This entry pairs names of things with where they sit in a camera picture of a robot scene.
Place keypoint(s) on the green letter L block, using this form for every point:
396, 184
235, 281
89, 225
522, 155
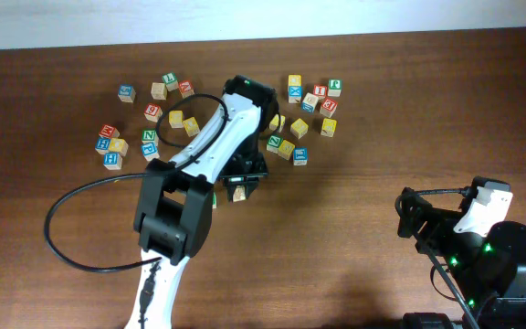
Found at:
170, 81

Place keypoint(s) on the red letter E block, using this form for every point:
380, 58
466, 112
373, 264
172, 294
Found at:
328, 107

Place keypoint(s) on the red letter A block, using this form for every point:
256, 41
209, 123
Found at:
186, 88

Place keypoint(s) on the blue letter X block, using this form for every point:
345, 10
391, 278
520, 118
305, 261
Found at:
294, 94

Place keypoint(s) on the red letter M block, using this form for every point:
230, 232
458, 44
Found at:
108, 131

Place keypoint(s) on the yellow block top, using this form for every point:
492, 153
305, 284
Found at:
294, 80

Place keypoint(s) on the green letter Z block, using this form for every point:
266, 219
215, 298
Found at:
273, 143

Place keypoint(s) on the blue letter h block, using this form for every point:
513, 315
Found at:
112, 161
102, 145

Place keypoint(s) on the green letter N block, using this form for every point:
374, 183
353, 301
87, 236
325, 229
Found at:
150, 136

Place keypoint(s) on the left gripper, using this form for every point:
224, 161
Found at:
252, 179

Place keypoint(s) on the yellow letter S block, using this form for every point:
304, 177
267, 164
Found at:
239, 194

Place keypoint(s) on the yellow tilted block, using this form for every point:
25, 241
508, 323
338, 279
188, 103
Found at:
191, 126

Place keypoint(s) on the blue letter L block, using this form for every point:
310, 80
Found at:
300, 156

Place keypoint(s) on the red number 6 block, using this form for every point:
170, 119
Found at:
153, 112

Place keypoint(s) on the yellow block beside Q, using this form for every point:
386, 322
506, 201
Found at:
277, 123

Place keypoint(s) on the yellow block beside H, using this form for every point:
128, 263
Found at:
118, 146

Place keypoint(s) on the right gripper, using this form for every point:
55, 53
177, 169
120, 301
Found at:
436, 221

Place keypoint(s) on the red letter I block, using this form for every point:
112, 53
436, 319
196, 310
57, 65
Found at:
320, 91

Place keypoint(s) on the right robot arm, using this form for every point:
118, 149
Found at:
478, 253

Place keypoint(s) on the plain wooden block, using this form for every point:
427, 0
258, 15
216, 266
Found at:
159, 91

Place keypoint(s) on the blue letter H block lower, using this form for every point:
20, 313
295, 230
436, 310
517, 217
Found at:
112, 161

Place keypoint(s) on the blue letter P block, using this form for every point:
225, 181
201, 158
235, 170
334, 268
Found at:
150, 151

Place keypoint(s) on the blue letter H block upper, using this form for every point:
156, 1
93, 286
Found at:
102, 145

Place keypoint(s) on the yellow block left cluster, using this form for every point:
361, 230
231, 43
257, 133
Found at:
176, 119

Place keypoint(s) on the green letter J block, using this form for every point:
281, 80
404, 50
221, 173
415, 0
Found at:
334, 88

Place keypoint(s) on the wooden block blue side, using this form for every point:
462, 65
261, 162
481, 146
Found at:
309, 102

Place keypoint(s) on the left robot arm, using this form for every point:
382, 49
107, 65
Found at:
174, 212

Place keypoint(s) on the blue number 5 block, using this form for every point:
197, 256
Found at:
126, 93

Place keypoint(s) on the yellow block right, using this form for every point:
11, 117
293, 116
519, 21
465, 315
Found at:
328, 127

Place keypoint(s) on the yellow letter G block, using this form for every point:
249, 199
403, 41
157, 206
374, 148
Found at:
286, 149

